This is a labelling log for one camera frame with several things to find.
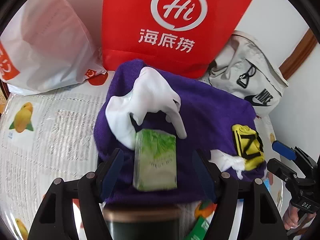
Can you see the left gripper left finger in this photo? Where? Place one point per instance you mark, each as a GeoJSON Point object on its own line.
{"type": "Point", "coordinates": [55, 216]}

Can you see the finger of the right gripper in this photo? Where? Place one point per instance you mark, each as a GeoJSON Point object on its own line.
{"type": "Point", "coordinates": [282, 171]}
{"type": "Point", "coordinates": [297, 155]}

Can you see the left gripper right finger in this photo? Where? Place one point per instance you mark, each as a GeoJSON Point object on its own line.
{"type": "Point", "coordinates": [260, 218]}

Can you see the white tissue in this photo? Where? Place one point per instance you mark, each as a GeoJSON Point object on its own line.
{"type": "Point", "coordinates": [225, 161]}

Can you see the green pocket tissue pack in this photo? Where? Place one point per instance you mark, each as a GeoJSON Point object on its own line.
{"type": "Point", "coordinates": [155, 166]}

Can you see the white cotton glove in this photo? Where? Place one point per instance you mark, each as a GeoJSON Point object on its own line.
{"type": "Point", "coordinates": [151, 93]}

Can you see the person's right hand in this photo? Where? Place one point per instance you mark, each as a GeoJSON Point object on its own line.
{"type": "Point", "coordinates": [291, 218]}

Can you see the dark green tea tin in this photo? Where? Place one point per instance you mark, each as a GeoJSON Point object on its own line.
{"type": "Point", "coordinates": [142, 222]}

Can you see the purple towel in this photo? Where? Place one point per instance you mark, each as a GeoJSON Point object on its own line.
{"type": "Point", "coordinates": [208, 115]}

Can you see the grey Nike pouch bag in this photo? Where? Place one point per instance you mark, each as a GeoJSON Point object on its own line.
{"type": "Point", "coordinates": [243, 69]}

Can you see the red Haidilao paper bag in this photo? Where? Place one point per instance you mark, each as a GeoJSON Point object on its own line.
{"type": "Point", "coordinates": [178, 36]}

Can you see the white Miniso plastic bag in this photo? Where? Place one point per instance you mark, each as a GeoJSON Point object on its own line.
{"type": "Point", "coordinates": [45, 46]}

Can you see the brown wooden door frame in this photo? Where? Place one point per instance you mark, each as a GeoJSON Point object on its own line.
{"type": "Point", "coordinates": [299, 55]}

